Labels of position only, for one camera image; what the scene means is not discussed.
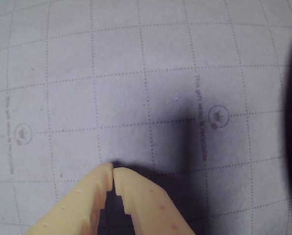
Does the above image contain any gridded gift wrap paper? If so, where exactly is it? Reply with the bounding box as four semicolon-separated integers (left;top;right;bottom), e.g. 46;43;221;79
0;0;292;235

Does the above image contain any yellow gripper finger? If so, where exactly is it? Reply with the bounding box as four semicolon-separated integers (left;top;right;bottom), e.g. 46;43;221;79
23;163;114;235
113;167;196;235

